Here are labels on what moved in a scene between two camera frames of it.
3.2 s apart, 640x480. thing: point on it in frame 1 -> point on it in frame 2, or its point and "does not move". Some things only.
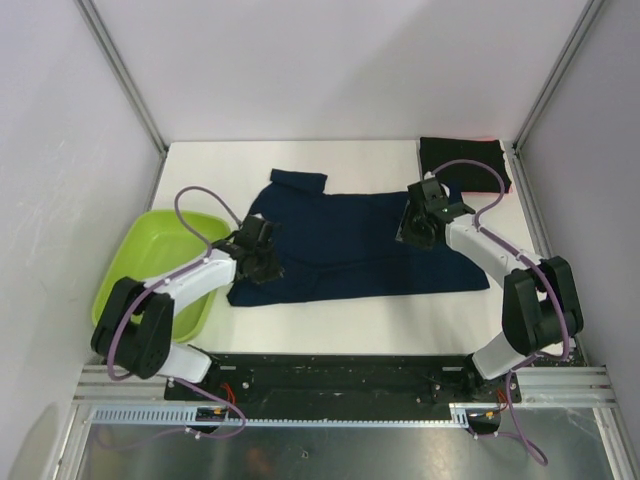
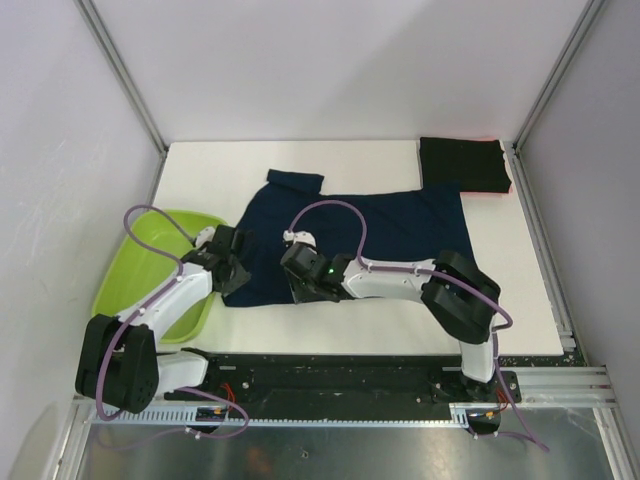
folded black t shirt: [472, 177] does not move
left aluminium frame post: [105, 41] does not move
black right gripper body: [412, 230] -> [304, 289]
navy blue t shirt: [337, 246] does not move
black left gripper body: [267, 266] -> [237, 278]
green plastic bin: [158, 249] does not move
